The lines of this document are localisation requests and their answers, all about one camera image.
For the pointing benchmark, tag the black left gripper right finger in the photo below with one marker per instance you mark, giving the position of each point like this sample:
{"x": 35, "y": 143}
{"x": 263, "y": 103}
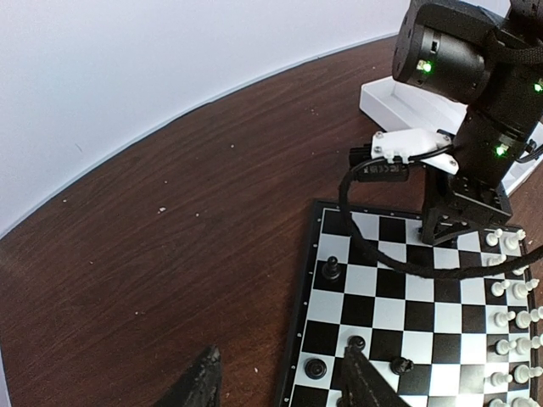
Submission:
{"x": 362, "y": 385}

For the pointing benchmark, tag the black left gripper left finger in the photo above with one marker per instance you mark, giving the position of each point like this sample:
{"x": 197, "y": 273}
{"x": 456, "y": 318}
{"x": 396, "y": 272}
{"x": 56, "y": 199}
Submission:
{"x": 199, "y": 385}

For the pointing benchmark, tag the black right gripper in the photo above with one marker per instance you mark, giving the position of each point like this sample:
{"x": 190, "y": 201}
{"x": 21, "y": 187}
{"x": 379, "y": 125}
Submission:
{"x": 456, "y": 205}

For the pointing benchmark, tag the black chess piece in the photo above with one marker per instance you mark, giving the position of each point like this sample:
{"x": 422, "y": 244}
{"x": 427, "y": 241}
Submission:
{"x": 401, "y": 366}

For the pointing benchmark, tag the black chess pawn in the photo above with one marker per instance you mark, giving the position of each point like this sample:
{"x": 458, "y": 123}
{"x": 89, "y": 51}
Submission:
{"x": 357, "y": 341}
{"x": 315, "y": 368}
{"x": 331, "y": 270}

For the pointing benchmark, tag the black white chessboard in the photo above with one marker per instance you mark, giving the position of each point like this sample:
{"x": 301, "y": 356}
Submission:
{"x": 440, "y": 326}

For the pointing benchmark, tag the white plastic divided tray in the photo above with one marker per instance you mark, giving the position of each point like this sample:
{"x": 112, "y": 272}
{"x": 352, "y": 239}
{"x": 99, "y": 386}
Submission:
{"x": 410, "y": 117}

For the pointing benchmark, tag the white chess piece row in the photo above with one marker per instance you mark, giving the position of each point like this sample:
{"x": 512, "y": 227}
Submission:
{"x": 514, "y": 341}

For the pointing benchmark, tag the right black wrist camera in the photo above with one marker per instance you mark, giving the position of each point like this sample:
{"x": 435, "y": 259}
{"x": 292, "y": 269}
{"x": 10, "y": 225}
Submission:
{"x": 366, "y": 169}

